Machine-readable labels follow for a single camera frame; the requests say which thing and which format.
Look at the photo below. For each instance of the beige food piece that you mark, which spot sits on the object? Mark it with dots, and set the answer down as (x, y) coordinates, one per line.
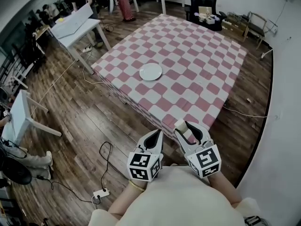
(180, 125)

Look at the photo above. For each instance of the small white table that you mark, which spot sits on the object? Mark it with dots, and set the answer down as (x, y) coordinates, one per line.
(21, 112)

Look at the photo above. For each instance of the person's cream top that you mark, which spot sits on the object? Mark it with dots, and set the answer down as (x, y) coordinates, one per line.
(178, 196)

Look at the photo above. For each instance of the person's shoe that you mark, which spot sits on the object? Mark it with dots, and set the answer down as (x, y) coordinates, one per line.
(252, 220)

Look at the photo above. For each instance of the beige box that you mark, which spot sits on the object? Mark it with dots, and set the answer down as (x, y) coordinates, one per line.
(205, 10)

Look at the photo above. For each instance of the white flat board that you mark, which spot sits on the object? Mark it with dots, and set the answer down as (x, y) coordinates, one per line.
(75, 20)

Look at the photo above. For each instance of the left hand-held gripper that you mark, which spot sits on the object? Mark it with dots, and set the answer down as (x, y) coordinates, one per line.
(141, 163)

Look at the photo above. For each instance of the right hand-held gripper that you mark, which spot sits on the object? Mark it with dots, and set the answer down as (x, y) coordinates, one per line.
(204, 160)

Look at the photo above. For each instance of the white power strip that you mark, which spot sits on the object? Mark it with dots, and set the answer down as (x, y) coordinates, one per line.
(86, 50)
(101, 193)

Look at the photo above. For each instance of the person's right forearm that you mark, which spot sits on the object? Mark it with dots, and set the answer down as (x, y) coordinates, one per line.
(223, 187)

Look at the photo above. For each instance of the yellow object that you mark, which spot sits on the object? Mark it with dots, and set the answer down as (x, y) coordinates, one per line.
(61, 20)

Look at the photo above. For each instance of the black round fan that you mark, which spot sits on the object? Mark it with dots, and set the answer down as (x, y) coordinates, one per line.
(16, 172)

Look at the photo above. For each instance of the person's left forearm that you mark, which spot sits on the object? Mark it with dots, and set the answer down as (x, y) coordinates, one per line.
(127, 199)

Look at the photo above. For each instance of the white desk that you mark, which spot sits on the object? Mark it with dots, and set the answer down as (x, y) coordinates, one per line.
(82, 29)

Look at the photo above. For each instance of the white round plate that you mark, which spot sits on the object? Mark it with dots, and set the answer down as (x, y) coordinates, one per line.
(150, 71)

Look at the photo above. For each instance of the wooden frame chair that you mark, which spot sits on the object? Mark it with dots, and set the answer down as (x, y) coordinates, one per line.
(256, 25)

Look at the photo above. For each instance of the cardboard box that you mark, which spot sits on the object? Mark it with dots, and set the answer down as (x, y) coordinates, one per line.
(232, 25)

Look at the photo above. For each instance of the pink white checkered tablecloth table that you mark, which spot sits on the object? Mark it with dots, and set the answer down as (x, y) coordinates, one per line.
(183, 55)

